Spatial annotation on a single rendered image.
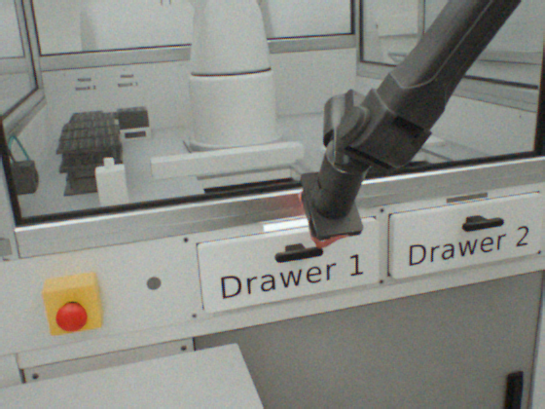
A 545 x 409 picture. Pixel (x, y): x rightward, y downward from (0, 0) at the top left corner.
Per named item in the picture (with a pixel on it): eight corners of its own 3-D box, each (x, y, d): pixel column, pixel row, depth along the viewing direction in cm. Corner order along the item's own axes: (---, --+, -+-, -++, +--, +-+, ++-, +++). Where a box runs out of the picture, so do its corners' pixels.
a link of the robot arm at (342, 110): (361, 122, 60) (420, 151, 64) (359, 50, 67) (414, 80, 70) (300, 174, 69) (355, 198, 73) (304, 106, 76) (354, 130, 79)
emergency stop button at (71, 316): (89, 331, 75) (84, 305, 74) (57, 336, 74) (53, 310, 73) (90, 320, 78) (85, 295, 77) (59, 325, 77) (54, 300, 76)
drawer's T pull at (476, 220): (504, 226, 91) (505, 218, 91) (464, 233, 90) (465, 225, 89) (490, 219, 95) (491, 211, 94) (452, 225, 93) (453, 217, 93)
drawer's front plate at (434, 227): (539, 252, 100) (545, 194, 96) (392, 279, 93) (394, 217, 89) (532, 248, 101) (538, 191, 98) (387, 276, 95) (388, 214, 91)
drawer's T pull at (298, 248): (324, 256, 84) (324, 247, 84) (276, 264, 82) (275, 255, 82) (315, 247, 87) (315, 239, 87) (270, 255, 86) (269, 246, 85)
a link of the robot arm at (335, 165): (327, 165, 65) (375, 171, 66) (328, 121, 69) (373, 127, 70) (316, 197, 71) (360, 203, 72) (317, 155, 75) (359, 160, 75)
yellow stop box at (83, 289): (102, 330, 78) (94, 284, 76) (50, 340, 77) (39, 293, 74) (103, 314, 83) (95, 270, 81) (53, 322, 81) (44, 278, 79)
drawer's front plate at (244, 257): (379, 281, 92) (379, 219, 89) (204, 314, 86) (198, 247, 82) (374, 278, 94) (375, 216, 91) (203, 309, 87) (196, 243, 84)
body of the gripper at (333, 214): (341, 176, 82) (352, 144, 75) (361, 237, 76) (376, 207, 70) (298, 181, 80) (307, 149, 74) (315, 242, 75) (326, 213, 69)
